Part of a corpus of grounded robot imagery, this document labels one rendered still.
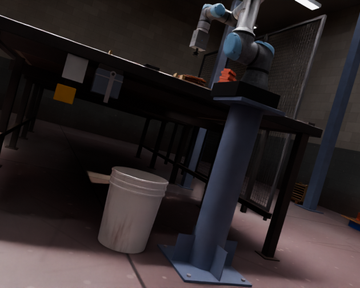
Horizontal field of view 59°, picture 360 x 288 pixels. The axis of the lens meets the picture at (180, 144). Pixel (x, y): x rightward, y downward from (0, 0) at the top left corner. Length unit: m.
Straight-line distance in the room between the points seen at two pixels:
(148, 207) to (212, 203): 0.32
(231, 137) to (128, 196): 0.58
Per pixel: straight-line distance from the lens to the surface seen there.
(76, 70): 1.69
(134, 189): 1.55
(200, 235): 1.67
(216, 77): 4.06
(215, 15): 2.02
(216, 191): 1.61
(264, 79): 1.67
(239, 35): 1.63
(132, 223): 1.60
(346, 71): 6.17
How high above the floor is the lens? 0.62
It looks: 2 degrees down
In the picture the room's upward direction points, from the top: 16 degrees clockwise
